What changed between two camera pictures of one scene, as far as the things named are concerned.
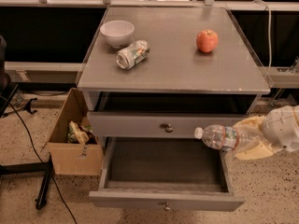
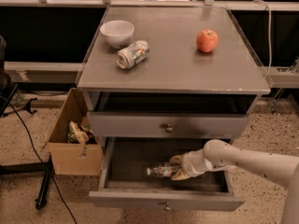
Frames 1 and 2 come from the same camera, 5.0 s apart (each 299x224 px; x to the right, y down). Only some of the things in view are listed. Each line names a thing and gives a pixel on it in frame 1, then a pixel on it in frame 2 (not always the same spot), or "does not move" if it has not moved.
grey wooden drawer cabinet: (154, 75) does not move
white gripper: (280, 129) -> (187, 164)
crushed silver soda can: (132, 55) does not move
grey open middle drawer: (164, 175) does not move
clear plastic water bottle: (242, 138) -> (161, 170)
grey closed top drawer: (130, 125) does not move
